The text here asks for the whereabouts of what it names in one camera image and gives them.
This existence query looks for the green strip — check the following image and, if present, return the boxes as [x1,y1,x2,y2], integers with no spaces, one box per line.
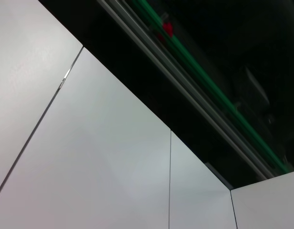
[138,0,294,174]

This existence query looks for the grey aluminium rail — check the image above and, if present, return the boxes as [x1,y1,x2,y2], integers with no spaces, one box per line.
[98,0,275,181]

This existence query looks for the red object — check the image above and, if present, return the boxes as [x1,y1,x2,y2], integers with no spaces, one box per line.
[157,21,174,43]

